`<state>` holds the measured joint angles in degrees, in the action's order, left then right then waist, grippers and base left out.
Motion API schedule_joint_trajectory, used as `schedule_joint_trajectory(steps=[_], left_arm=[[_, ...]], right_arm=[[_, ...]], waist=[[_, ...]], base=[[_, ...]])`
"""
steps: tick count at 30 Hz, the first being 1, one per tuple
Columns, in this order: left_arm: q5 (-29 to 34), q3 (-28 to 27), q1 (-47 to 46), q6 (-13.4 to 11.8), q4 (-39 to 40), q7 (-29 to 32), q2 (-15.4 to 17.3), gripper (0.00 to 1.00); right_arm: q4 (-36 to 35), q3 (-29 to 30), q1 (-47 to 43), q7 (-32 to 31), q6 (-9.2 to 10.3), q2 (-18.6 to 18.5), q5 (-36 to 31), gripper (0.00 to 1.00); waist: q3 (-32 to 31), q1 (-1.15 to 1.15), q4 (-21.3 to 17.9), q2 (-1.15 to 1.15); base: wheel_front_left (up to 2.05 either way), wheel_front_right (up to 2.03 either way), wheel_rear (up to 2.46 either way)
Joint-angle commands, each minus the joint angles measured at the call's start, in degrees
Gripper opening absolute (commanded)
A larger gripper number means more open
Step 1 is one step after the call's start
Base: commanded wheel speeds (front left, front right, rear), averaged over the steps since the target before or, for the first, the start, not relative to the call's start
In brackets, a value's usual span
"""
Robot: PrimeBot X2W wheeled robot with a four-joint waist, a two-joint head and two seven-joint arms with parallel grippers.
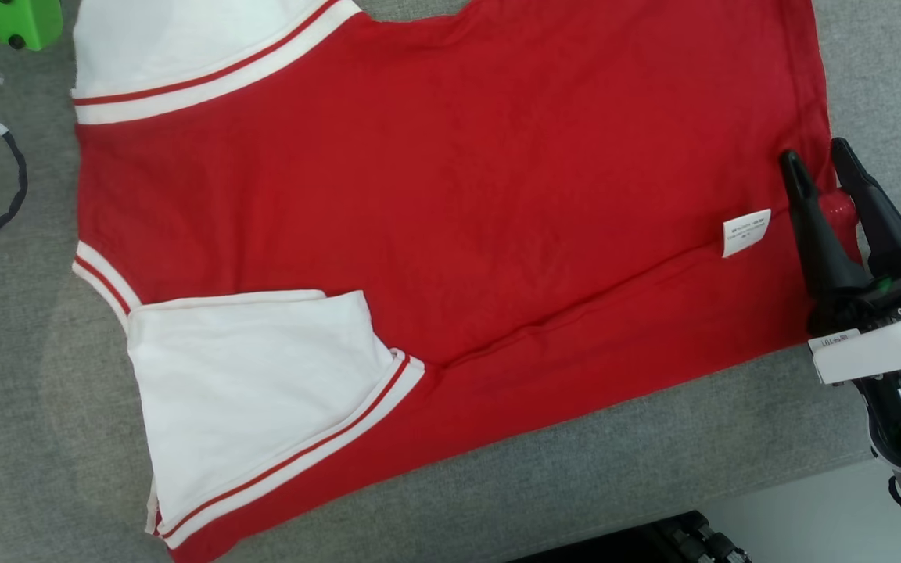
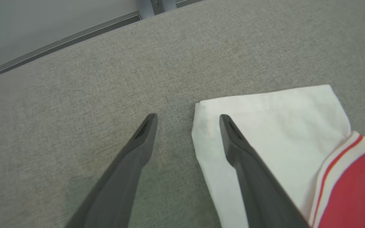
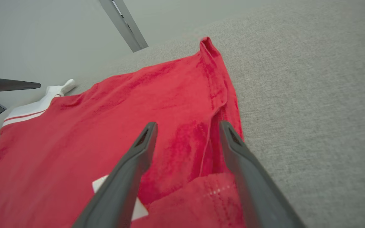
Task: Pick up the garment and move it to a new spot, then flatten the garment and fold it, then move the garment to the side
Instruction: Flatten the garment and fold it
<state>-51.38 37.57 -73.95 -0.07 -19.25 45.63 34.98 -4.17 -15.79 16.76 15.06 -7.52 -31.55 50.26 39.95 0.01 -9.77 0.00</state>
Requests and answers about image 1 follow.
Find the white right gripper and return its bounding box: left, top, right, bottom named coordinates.
left=780, top=138, right=901, bottom=385

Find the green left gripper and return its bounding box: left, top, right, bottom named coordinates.
left=0, top=0, right=65, bottom=52

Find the red jersey with white sleeves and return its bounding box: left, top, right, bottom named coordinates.
left=71, top=0, right=863, bottom=563

